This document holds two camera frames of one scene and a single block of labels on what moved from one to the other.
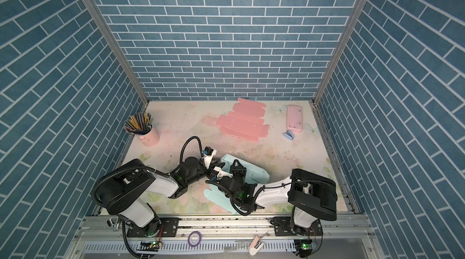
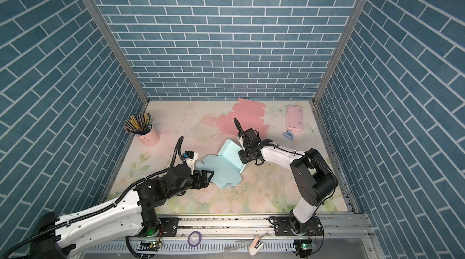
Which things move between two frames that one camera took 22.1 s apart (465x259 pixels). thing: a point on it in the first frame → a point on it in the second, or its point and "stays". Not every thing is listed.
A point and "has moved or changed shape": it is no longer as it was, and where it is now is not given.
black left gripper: (211, 169) → (197, 176)
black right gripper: (237, 170) → (242, 157)
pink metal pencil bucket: (151, 139) stays
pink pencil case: (294, 122) stays
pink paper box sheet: (244, 121) stays
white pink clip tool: (255, 245) stays
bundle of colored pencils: (140, 123) stays
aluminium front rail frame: (107, 236) stays
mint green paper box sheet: (253, 175) has moved or changed shape
